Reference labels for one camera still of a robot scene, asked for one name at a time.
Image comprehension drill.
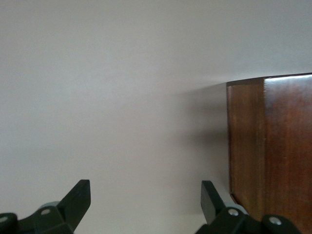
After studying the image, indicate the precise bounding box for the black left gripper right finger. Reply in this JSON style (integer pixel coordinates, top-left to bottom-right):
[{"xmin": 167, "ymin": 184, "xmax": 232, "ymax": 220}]
[{"xmin": 195, "ymin": 180, "xmax": 302, "ymax": 234}]

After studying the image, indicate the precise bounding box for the dark red wooden cabinet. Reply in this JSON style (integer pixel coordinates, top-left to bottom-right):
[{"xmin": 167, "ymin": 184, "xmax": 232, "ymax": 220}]
[{"xmin": 226, "ymin": 72, "xmax": 312, "ymax": 234}]

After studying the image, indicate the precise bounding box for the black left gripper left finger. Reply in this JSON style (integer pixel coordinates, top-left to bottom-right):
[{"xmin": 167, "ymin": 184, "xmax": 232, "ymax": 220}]
[{"xmin": 0, "ymin": 179, "xmax": 91, "ymax": 234}]

